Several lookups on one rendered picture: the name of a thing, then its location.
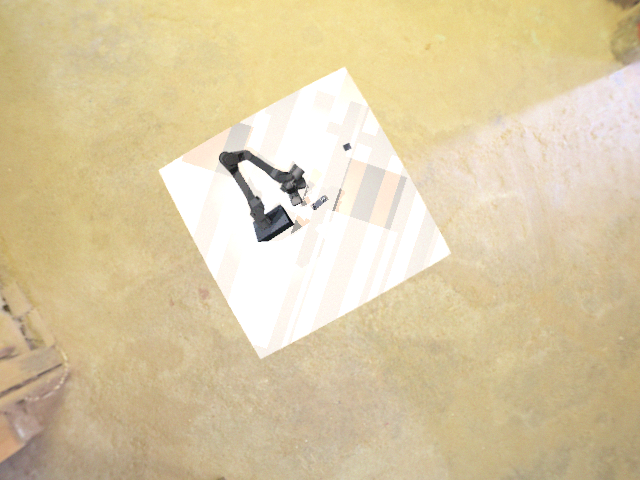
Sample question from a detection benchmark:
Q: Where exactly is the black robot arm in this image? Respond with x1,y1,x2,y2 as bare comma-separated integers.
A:
219,149,307,232

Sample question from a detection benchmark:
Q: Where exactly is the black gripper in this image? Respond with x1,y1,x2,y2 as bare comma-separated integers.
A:
286,184,303,206

